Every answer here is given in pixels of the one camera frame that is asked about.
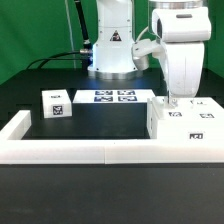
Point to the white U-shaped fence frame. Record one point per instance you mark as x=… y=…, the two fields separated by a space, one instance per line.
x=14 y=149

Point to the white cabinet body box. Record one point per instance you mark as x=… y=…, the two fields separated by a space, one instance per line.
x=203 y=119

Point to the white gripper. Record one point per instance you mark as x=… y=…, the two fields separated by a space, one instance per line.
x=172 y=101

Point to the white cabinet top block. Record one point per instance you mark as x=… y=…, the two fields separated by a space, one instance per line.
x=56 y=104

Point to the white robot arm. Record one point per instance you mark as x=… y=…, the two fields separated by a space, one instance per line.
x=180 y=28

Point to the white cabinet door panel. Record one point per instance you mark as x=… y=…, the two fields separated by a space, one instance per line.
x=163 y=110

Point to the white base tag plate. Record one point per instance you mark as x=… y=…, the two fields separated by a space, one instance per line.
x=113 y=96

